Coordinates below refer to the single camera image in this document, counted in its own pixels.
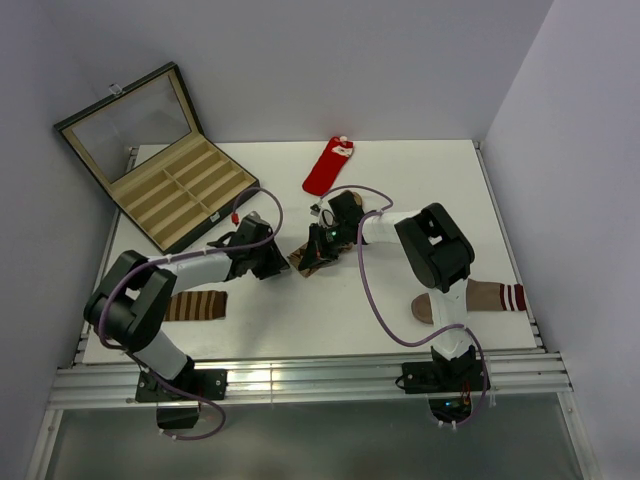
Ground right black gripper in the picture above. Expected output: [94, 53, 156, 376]
[300, 222, 349, 272]

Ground tan argyle sock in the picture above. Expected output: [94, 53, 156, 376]
[288, 190, 366, 279]

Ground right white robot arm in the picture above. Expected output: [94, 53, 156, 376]
[297, 190, 479, 390]

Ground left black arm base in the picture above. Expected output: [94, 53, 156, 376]
[134, 369, 227, 433]

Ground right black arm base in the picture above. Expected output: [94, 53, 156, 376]
[395, 346, 491, 426]

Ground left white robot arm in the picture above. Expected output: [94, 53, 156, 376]
[83, 213, 289, 399]

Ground red christmas sock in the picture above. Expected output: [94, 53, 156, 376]
[302, 136, 354, 197]

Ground brown striped sock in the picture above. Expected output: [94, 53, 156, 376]
[163, 290, 228, 322]

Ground tan sock maroon stripes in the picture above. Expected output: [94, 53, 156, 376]
[411, 279, 527, 325]

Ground black compartment display box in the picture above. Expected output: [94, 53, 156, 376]
[54, 62, 260, 254]

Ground aluminium frame rail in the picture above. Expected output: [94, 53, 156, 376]
[47, 352, 573, 410]

